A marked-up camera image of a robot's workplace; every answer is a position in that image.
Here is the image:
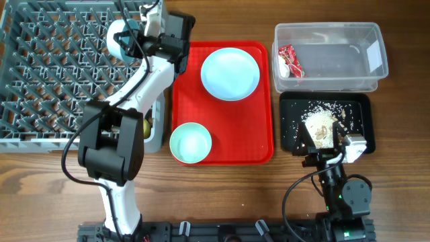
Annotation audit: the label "black food waste tray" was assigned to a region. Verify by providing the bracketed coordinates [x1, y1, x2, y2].
[279, 92, 376, 154]

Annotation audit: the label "mint green bowl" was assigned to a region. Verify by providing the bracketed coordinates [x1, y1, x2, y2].
[169, 122, 212, 165]

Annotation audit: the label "white tissue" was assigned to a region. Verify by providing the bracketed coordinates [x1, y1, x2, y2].
[278, 55, 290, 78]

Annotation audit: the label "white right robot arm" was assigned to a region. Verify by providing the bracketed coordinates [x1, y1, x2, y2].
[288, 122, 376, 241]

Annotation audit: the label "large light blue plate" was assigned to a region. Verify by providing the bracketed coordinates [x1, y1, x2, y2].
[200, 48, 261, 102]

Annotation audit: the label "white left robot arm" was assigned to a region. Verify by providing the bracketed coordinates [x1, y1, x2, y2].
[78, 28, 191, 241]

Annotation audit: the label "red plastic tray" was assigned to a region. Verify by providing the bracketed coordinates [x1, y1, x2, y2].
[171, 40, 274, 166]

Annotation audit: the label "rice and food scraps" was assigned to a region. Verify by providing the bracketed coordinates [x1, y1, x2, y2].
[285, 100, 362, 149]

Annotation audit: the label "yellow plastic cup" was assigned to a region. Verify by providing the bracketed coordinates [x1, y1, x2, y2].
[143, 119, 151, 139]

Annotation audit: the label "light blue small bowl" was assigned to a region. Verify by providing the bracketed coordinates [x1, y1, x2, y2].
[106, 19, 139, 64]

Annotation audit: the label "clear plastic waste bin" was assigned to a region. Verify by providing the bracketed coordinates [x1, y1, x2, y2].
[272, 22, 389, 93]

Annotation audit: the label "grey dishwasher rack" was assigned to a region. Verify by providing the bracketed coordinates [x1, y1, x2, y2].
[1, 1, 166, 153]

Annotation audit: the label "red strawberry cake wrapper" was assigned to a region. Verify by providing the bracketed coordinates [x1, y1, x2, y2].
[277, 44, 306, 78]

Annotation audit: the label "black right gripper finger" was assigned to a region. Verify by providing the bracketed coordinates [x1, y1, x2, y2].
[332, 122, 345, 150]
[292, 122, 317, 153]

